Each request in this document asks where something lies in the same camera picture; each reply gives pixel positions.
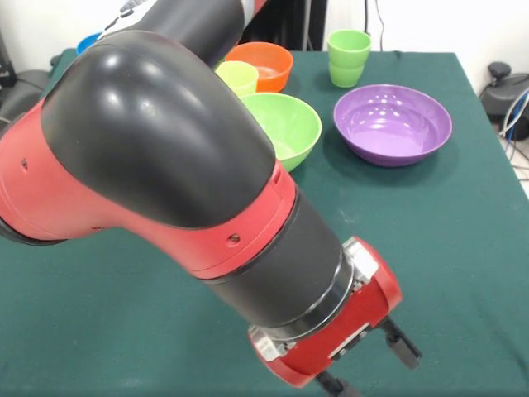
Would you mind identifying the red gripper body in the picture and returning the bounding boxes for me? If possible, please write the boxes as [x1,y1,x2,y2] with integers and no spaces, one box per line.
[247,236,403,389]

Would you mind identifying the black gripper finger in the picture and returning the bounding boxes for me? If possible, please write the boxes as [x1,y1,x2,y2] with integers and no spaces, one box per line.
[380,316,423,370]
[316,369,361,397]

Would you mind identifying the dark green tablecloth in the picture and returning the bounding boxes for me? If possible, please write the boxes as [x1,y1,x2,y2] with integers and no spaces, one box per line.
[0,48,529,397]

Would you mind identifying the purple bowl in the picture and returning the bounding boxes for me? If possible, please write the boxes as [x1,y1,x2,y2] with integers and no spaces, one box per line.
[333,84,454,169]

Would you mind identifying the green bowl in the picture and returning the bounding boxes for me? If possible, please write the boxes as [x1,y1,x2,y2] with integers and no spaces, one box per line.
[239,92,323,173]

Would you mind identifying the green cup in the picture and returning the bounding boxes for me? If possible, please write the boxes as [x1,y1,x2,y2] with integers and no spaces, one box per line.
[326,29,373,88]

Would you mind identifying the lime yellow cup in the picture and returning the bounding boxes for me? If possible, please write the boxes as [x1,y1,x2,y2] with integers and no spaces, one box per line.
[214,60,260,98]

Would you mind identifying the red-orange bowl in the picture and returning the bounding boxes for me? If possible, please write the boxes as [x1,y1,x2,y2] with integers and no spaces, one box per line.
[225,41,294,94]

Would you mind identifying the blue bowl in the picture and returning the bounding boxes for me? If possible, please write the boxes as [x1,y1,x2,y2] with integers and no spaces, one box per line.
[76,32,103,55]

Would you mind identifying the grey office chair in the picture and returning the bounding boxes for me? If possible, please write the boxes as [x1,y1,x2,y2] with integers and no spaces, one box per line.
[0,53,63,125]

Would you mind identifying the tangle of cables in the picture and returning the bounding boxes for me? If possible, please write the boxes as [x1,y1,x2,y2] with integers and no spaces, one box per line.
[498,86,529,181]

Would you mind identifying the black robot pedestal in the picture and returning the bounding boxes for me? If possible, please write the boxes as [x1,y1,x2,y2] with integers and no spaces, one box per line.
[243,0,327,51]

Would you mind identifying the black wall cable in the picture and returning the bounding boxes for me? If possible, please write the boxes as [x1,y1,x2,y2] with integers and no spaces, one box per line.
[362,0,386,51]

